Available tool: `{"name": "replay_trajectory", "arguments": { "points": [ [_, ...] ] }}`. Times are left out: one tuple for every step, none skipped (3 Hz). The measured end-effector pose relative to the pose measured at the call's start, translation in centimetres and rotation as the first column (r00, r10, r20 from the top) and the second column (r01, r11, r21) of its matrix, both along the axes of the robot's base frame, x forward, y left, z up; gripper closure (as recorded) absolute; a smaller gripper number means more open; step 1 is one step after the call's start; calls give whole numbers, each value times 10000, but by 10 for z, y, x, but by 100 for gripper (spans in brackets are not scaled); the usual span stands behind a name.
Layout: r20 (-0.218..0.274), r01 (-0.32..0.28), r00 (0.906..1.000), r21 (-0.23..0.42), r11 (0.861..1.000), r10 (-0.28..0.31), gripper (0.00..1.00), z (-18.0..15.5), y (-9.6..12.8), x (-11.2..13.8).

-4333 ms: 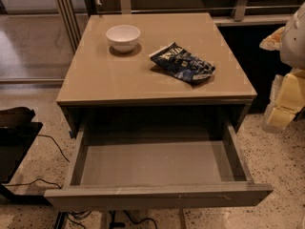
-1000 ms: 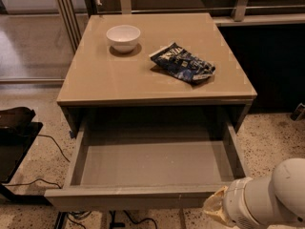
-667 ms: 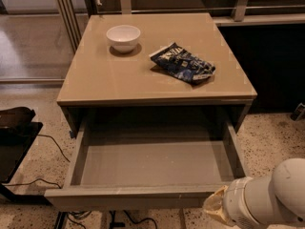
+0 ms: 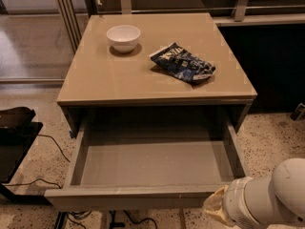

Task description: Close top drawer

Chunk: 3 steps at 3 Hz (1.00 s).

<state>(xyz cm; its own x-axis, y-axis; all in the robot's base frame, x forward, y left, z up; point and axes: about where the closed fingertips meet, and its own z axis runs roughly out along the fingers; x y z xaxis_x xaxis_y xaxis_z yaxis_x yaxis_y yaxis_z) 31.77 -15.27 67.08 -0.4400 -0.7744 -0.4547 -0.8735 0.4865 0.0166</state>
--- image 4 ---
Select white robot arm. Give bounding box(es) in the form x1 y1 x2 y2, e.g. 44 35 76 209
203 158 305 229

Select black furniture at left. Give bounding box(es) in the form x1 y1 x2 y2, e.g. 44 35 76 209
0 107 46 204

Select white ceramic bowl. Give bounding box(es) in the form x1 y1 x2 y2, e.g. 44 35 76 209
106 25 141 53

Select black cable on floor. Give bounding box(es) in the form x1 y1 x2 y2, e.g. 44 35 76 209
3 134 71 190

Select crumpled blue snack bag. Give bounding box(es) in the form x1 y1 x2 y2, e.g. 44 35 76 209
150 42 215 85

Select beige drawer cabinet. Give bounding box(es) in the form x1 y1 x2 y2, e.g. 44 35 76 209
57 13 256 133

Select grey top drawer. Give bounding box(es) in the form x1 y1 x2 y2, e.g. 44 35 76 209
45 120 249 212

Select metal shelving frame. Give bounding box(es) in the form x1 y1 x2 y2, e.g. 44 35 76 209
55 0 305 49

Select black cables under drawer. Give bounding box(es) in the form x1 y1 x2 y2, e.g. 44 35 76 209
53 209 159 229

